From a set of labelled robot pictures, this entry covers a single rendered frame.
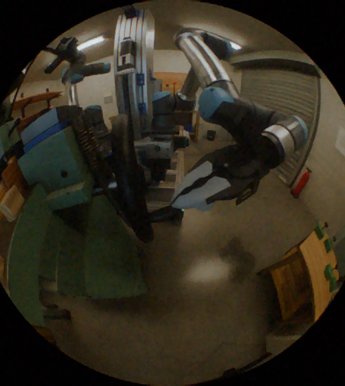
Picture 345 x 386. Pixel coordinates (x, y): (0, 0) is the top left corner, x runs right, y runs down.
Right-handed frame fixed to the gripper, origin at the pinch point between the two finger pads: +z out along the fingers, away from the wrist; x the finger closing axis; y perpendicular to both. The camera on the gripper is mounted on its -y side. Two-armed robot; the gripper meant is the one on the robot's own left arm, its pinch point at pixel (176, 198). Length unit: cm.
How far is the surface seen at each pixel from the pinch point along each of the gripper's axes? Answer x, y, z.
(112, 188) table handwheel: 9.2, -2.7, 11.4
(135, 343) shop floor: -60, 48, 78
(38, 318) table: -16.1, -13.7, 19.3
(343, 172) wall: -55, 97, -230
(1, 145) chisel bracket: 8.9, -32.6, 22.6
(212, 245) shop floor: 3, 93, 5
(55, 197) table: 3.5, -12.2, 16.5
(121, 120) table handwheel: 7.1, -12.1, 0.3
